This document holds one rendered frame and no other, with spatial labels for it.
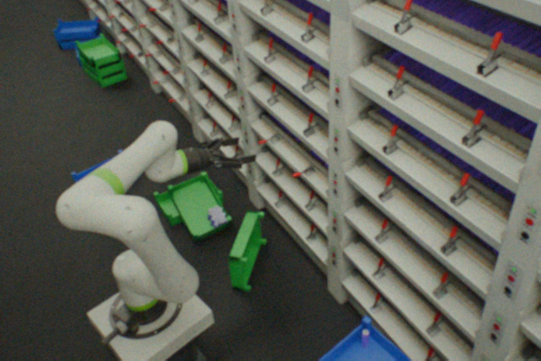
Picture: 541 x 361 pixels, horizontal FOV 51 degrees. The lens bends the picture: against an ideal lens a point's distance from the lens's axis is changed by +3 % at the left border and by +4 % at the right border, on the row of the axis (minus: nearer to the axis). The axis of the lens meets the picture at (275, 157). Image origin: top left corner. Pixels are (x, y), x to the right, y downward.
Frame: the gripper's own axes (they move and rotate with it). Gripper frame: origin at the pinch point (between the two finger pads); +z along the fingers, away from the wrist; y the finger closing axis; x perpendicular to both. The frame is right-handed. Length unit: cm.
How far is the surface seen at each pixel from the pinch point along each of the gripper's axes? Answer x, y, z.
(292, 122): 11.1, 4.1, 18.3
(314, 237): -44, 15, 32
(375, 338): -17, 84, 0
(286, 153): -7.9, -2.0, 22.1
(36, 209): -81, -98, -61
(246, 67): 19.9, -30.2, 15.6
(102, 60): -47, -201, 6
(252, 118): -5.7, -29.9, 21.3
